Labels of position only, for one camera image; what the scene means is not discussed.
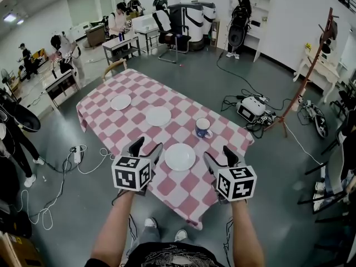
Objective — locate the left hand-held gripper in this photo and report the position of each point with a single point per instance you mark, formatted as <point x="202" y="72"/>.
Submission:
<point x="126" y="174"/>

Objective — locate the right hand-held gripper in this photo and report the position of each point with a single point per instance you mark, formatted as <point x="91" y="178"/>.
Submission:
<point x="236" y="183"/>

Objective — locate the white plate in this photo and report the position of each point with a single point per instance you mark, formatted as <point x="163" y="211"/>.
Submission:
<point x="158" y="116"/>
<point x="121" y="102"/>
<point x="180" y="157"/>

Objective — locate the person's left forearm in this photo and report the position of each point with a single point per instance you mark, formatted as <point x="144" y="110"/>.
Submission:
<point x="115" y="227"/>

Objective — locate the person's right forearm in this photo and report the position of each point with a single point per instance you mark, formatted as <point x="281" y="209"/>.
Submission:
<point x="246" y="232"/>

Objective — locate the pink checkered tablecloth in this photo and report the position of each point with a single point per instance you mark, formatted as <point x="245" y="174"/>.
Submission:
<point x="133" y="126"/>

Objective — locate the blue and white mug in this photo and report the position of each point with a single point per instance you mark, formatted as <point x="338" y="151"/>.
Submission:
<point x="202" y="129"/>

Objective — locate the white power station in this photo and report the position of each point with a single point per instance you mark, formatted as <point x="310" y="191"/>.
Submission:
<point x="250" y="108"/>

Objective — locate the white power strip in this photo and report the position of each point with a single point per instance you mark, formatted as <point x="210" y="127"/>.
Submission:
<point x="78" y="154"/>

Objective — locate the person's left white shoe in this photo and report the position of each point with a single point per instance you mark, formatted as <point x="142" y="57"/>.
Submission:
<point x="151" y="222"/>

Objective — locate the person's white shoe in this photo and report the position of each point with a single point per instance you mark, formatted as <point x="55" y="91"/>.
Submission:
<point x="151" y="222"/>
<point x="181" y="234"/>

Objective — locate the person's right white shoe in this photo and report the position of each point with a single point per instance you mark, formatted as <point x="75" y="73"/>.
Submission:
<point x="181" y="234"/>

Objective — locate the person's grey trouser leg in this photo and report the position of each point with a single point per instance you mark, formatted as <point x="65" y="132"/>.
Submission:
<point x="147" y="236"/>

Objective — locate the steel work table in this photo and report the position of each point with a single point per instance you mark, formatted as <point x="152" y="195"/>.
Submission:
<point x="61" y="85"/>

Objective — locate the grey metal desk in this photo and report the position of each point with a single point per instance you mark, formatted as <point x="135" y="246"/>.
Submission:
<point x="119" y="44"/>

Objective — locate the person's black printed shirt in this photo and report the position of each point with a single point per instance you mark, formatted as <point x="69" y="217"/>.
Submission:
<point x="172" y="256"/>

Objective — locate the black wooden chair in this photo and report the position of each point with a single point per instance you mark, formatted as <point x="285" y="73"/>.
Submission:
<point x="331" y="177"/>

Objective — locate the black office chair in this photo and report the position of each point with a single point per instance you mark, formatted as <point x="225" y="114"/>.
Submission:
<point x="167" y="29"/>

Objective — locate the brown wooden coat rack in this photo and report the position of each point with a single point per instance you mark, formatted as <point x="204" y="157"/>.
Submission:
<point x="307" y="71"/>

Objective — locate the white desk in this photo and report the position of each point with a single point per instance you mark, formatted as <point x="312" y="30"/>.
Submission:
<point x="144" y="24"/>

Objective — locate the brown wooden cabinet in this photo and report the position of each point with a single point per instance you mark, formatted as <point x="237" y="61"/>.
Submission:
<point x="95" y="35"/>

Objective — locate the white dressing table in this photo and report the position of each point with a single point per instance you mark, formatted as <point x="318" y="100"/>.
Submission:
<point x="320" y="68"/>

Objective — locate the large white and black machine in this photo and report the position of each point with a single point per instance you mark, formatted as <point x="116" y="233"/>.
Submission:
<point x="189" y="21"/>

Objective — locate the small white and black machine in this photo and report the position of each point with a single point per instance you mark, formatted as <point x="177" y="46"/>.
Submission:
<point x="209" y="14"/>

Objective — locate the white shelf unit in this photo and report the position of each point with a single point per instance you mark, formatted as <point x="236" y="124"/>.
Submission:
<point x="264" y="15"/>

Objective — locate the standing fan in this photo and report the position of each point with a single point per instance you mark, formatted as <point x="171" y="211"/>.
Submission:
<point x="7" y="78"/>

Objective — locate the cardboard box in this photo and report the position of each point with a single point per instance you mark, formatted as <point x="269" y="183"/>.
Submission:
<point x="15" y="250"/>

